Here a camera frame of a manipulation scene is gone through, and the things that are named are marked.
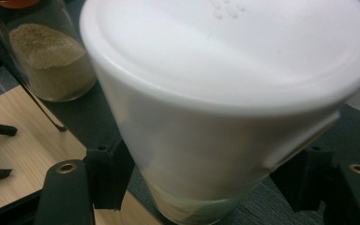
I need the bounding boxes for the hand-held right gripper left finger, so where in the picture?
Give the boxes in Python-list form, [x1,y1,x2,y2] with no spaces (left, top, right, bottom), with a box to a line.
[83,137,136,211]

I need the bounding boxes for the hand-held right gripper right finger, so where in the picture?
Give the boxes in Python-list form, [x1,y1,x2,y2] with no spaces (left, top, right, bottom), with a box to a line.
[269,147,336,214]

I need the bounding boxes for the white lid glass jar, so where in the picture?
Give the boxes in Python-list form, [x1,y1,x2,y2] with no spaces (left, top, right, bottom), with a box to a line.
[79,0,360,225]

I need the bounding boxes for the glass jar with brown powder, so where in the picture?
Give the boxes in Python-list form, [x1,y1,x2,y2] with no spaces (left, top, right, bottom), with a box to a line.
[0,0,98,103]

